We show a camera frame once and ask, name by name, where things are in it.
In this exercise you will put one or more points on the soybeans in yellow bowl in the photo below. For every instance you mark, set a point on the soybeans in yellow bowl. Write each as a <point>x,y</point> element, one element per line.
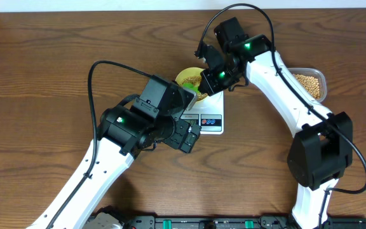
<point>195,80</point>

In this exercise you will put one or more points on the green plastic measuring scoop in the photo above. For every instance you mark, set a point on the green plastic measuring scoop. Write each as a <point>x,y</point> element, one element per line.
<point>191,87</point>

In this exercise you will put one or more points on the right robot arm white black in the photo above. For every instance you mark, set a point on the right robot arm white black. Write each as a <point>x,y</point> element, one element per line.
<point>320,151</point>

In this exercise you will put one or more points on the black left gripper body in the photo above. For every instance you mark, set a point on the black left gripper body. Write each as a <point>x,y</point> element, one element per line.
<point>175,140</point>

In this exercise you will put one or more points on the pile of soybeans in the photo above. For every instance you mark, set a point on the pile of soybeans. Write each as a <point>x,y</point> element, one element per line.
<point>310,83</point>

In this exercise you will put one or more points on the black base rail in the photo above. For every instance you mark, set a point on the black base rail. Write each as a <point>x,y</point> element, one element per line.
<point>227,222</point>

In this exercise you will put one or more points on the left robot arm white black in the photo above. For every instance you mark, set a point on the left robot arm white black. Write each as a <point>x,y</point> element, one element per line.
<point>138,123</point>

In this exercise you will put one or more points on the clear plastic bean container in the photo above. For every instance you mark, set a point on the clear plastic bean container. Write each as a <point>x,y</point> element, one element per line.
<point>315,73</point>

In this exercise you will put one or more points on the white digital kitchen scale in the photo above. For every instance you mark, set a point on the white digital kitchen scale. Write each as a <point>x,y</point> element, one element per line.
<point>208,114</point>

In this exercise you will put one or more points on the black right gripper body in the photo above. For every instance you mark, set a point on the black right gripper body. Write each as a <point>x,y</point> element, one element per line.
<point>218,80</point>

